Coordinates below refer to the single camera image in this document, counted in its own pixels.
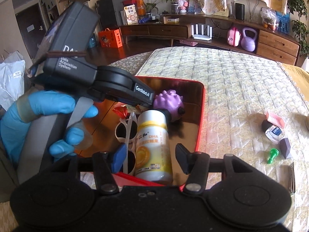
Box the red metal tin box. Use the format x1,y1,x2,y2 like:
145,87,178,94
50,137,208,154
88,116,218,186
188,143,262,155
76,77,205,186

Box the white sunglasses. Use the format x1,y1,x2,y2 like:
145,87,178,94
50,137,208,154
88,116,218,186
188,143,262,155
115,113,137,176

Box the white yellow supplement bottle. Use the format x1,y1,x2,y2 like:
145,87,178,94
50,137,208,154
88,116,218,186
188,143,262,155
135,110,173,185

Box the red yellow snack packet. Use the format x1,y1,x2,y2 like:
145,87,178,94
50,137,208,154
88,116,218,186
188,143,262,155
112,105,143,119

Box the purple spiky toy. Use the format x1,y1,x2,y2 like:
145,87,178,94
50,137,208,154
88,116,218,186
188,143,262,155
153,90,185,122

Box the green plastic peg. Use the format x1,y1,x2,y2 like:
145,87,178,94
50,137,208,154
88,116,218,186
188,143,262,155
267,148,279,164

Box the pink ridged soap dish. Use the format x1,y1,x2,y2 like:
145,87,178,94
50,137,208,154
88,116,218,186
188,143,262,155
266,111,285,129

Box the purple wedge sponge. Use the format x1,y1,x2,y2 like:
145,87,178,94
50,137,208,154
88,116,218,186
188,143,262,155
279,138,292,159

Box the blue gloved left hand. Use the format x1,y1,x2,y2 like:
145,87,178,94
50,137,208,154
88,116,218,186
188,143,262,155
1,91,85,168

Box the orange gift box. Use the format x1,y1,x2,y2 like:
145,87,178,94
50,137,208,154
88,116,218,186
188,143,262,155
98,28,123,48

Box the white plastic bag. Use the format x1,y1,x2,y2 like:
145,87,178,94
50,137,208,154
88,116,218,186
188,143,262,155
0,51,26,111

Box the black mini fridge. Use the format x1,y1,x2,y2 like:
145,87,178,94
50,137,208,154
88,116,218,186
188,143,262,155
96,0,125,30

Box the quilted cream table cover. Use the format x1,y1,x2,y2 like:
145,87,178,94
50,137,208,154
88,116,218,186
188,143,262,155
113,47,308,231

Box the white wifi router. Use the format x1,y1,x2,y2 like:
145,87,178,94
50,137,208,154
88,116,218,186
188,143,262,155
191,24,213,41

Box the purple kettlebell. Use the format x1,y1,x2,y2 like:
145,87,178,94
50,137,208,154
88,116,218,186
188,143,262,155
241,27,258,52

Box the wooden tv cabinet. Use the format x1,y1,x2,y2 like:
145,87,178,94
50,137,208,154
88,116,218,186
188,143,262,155
119,13,301,66

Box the black cylindrical speaker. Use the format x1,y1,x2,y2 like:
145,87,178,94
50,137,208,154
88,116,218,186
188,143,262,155
235,3,245,20

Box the green potted plant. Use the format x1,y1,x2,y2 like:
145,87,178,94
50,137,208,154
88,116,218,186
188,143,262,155
287,0,308,56

